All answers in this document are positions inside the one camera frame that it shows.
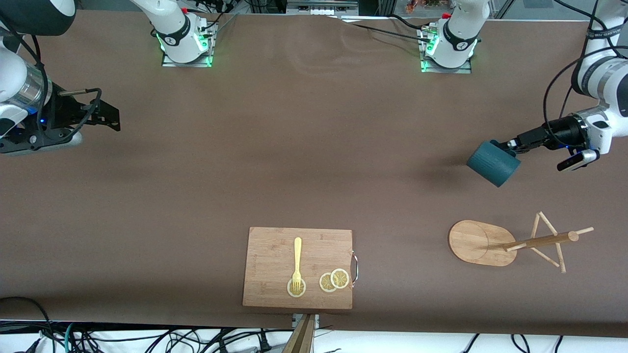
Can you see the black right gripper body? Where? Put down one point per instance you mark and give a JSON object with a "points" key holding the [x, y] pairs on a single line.
{"points": [[62, 112]]}

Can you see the wooden cup rack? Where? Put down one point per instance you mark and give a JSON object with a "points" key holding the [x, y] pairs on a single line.
{"points": [[473, 242]]}

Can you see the grey metal bracket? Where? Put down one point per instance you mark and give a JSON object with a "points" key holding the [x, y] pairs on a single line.
{"points": [[316, 321]]}

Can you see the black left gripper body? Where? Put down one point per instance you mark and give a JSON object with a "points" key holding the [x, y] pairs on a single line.
{"points": [[561, 128]]}

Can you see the wooden post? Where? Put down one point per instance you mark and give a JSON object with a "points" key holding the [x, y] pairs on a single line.
{"points": [[300, 340]]}

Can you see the brown table cover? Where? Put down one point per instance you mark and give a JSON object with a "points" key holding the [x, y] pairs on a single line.
{"points": [[314, 147]]}

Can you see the yellow plastic fork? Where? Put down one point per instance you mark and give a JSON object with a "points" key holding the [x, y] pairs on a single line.
{"points": [[297, 255]]}

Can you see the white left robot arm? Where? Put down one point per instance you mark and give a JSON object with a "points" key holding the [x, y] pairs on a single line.
{"points": [[458, 34]]}

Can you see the lemon slice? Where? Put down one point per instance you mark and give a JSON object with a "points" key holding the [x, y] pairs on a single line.
{"points": [[340, 278], [325, 283], [303, 289]]}

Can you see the bamboo cutting board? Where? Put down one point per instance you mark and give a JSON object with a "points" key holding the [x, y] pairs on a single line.
{"points": [[270, 255]]}

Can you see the teal cup yellow inside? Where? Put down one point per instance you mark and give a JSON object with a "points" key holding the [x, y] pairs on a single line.
{"points": [[493, 166]]}

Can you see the white power strip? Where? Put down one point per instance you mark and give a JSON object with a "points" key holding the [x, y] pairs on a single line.
{"points": [[319, 9]]}

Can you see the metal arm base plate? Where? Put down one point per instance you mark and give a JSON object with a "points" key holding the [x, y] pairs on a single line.
{"points": [[203, 61], [463, 70]]}

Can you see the black power plug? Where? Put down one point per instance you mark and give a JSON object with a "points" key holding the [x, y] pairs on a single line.
{"points": [[265, 344]]}

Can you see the aluminium profile frame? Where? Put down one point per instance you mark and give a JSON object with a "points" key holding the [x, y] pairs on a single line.
{"points": [[510, 7]]}

